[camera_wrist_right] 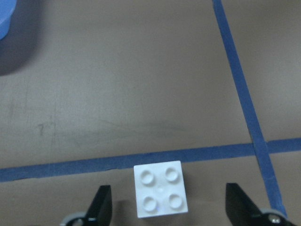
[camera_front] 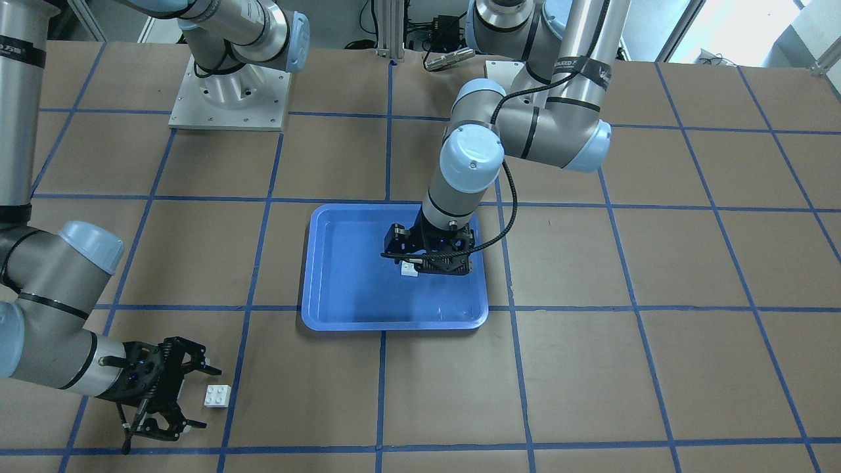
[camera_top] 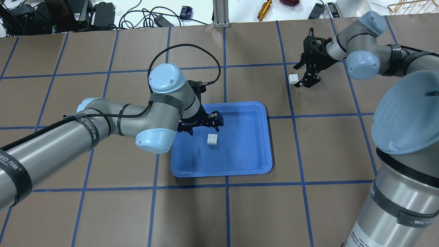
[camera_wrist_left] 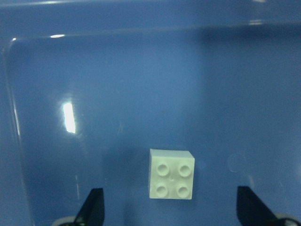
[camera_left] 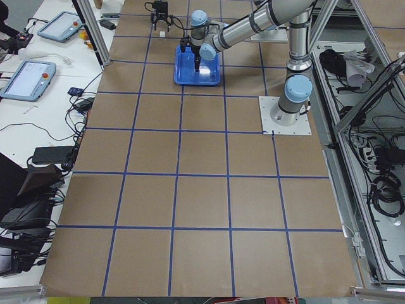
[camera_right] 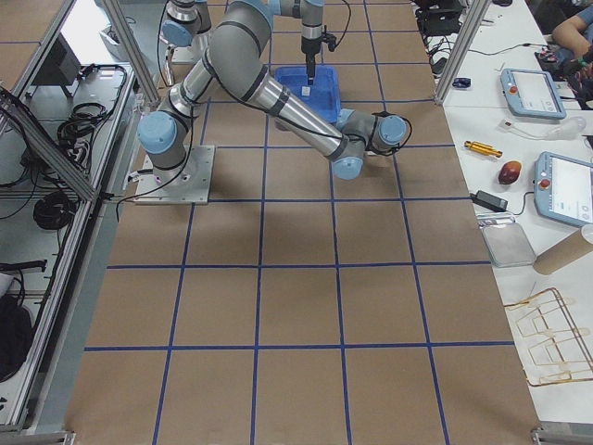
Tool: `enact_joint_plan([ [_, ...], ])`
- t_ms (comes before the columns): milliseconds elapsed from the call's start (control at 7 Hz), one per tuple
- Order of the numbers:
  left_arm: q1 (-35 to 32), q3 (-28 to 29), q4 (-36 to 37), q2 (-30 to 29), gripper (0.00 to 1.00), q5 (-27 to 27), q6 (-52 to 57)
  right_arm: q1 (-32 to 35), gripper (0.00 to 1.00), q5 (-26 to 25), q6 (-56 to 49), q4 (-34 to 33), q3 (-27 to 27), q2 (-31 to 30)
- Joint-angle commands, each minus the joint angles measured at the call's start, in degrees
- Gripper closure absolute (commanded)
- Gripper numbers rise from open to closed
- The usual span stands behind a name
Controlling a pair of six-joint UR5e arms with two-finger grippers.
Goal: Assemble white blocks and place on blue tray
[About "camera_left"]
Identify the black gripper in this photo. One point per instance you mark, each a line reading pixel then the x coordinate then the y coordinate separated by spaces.
pixel 161 14
pixel 197 53

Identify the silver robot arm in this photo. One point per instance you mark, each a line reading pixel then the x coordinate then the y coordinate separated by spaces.
pixel 208 38

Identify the blue plastic tray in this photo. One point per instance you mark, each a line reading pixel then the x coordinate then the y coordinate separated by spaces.
pixel 185 73

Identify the upper teach pendant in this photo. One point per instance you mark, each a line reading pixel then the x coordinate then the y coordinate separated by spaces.
pixel 61 27

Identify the teach pendant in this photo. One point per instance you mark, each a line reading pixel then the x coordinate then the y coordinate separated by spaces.
pixel 30 81
pixel 61 27

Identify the lower teach pendant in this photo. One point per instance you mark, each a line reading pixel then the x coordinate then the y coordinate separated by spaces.
pixel 30 81

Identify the black laptop adapter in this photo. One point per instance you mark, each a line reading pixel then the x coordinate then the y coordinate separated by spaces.
pixel 51 154

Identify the black equipment pile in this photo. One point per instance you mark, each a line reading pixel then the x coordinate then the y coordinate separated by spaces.
pixel 28 196

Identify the aluminium frame post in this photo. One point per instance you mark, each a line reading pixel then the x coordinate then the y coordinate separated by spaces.
pixel 88 19

